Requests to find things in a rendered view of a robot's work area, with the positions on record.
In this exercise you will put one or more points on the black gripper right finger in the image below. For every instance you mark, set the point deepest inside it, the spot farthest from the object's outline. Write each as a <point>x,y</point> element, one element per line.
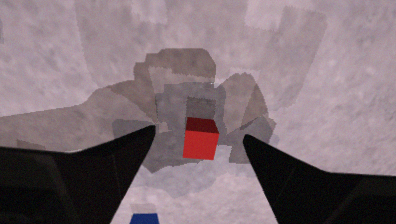
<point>300,193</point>

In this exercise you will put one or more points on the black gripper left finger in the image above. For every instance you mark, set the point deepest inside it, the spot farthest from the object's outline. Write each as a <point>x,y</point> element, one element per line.
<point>91,183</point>

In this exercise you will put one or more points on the blue block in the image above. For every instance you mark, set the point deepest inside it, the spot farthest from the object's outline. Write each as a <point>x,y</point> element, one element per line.
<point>139,218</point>

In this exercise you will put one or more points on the red block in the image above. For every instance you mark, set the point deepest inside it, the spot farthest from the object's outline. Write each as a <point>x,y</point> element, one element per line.
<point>201,137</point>

